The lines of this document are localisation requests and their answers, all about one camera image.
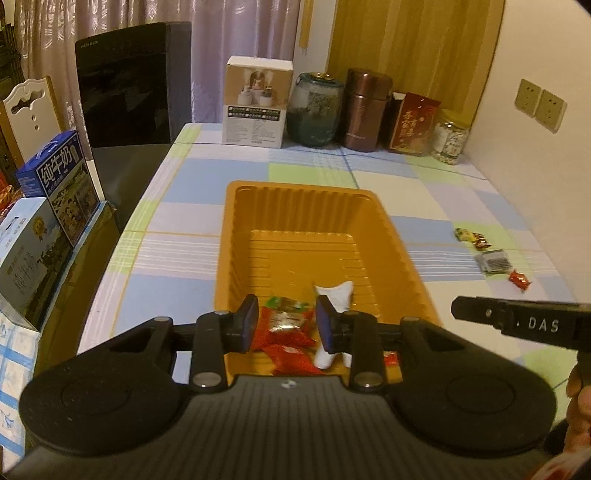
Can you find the white product box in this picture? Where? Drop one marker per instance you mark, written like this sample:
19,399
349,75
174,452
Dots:
255,97

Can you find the person's right hand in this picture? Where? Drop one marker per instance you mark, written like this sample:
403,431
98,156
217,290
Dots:
578,414

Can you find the red double happiness packet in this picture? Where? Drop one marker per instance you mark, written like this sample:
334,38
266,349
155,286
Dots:
290,361

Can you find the light blue milk box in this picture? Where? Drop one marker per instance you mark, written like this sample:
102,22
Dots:
34,250

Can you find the red twisted wrapper candy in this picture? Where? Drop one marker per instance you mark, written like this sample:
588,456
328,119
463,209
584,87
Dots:
520,280

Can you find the red star wrapper candy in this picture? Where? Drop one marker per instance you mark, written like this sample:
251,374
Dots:
391,359

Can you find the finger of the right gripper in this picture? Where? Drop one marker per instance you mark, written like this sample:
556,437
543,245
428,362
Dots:
561,324

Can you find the dark green glass jar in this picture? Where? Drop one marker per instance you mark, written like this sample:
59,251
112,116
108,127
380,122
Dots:
314,109

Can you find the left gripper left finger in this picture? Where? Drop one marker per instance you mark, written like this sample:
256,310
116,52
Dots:
216,334

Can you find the clear black sesame bar packet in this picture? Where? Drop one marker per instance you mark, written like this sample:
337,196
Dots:
493,262

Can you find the clear jar of nuts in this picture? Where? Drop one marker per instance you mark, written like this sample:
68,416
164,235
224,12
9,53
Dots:
449,137

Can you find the blue milk carton box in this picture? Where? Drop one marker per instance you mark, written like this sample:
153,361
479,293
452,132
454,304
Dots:
59,173

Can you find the wooden wall panel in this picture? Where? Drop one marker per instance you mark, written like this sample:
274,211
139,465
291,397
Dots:
441,49

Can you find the black chair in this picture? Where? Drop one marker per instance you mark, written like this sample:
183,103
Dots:
134,86

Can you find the dark red foil candy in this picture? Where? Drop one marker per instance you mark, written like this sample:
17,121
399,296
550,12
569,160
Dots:
480,242

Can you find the yellow green candy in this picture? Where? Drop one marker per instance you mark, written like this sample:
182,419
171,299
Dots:
464,235

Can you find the pink curtain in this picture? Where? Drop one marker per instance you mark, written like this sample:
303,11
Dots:
47,32

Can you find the red gold foil snack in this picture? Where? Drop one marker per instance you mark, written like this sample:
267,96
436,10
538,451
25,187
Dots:
285,322

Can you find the red gold gift box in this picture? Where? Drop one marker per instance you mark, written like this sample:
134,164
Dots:
414,117

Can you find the white wooden chair back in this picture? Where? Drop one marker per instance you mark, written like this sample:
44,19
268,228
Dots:
29,118

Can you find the brown metal canister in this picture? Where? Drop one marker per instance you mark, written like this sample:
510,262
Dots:
365,98

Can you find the white blue patterned carton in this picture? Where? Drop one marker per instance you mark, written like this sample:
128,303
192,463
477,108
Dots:
19,347

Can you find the orange plastic tray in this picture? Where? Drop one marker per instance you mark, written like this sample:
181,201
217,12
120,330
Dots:
281,239

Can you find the green silver snack pouch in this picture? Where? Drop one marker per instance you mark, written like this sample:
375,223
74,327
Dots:
328,321

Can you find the beige wall socket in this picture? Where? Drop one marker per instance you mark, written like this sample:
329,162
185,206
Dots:
528,97
550,111

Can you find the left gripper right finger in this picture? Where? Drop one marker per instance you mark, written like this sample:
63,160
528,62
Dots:
359,337

